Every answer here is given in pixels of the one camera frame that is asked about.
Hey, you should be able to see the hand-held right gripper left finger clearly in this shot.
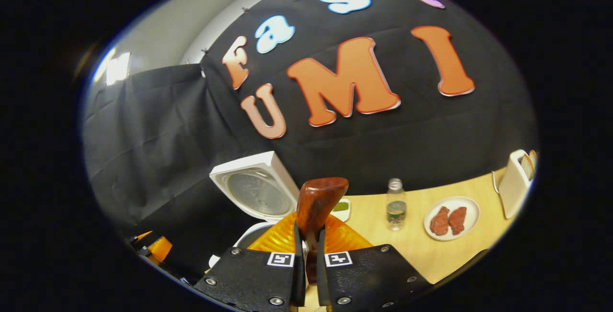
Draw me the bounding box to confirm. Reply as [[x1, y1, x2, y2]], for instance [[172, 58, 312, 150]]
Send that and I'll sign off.
[[194, 211, 306, 312]]

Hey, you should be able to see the white toaster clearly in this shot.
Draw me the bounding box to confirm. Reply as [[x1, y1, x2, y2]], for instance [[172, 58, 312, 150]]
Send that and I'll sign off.
[[498, 149, 537, 220]]

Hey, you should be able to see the white round plate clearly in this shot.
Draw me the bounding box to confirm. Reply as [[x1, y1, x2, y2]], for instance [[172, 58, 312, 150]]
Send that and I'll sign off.
[[423, 196, 480, 242]]

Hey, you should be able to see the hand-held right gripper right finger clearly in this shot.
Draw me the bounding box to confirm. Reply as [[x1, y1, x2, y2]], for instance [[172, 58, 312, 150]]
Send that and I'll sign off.
[[315, 212, 434, 312]]

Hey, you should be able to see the clear plastic water bottle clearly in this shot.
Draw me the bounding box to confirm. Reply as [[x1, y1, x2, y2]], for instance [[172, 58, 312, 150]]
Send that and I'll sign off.
[[386, 178, 408, 232]]

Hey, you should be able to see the white divided grain dish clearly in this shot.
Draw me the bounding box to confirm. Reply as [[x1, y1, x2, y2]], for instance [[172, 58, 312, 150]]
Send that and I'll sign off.
[[330, 199, 352, 223]]

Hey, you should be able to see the ceiling light panel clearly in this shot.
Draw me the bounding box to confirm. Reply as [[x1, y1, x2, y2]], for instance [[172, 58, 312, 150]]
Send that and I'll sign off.
[[104, 51, 132, 87]]

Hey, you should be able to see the red meat piece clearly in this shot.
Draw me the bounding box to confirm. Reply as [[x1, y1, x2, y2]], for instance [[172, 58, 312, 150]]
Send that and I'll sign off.
[[430, 206, 451, 236], [448, 206, 467, 235]]

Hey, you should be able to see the brown wooden spoon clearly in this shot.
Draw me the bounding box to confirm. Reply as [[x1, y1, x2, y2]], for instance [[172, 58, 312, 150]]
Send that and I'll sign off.
[[296, 177, 350, 284]]

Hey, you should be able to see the white rice cooker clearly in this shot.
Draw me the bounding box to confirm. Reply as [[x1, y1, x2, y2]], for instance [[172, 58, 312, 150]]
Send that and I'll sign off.
[[207, 151, 307, 274]]

